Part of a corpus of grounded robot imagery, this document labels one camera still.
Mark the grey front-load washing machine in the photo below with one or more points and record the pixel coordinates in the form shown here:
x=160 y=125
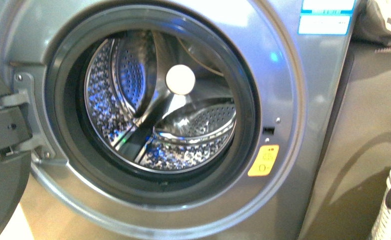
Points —
x=324 y=99

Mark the steel washer drum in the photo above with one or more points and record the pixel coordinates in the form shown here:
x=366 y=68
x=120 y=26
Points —
x=159 y=102

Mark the orange warning sticker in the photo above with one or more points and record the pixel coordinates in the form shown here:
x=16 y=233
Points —
x=264 y=161

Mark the black rubber door gasket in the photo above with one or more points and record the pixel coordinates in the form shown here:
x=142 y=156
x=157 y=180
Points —
x=92 y=159

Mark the blue white energy label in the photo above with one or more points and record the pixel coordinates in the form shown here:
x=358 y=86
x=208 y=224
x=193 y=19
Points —
x=325 y=17

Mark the round glass washer door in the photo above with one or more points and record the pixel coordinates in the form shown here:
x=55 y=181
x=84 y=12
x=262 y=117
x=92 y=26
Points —
x=14 y=165

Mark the grey cloth on top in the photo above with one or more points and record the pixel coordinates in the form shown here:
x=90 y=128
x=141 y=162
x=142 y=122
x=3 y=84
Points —
x=373 y=22

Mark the grey door hinge bracket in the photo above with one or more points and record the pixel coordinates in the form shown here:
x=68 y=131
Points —
x=24 y=97

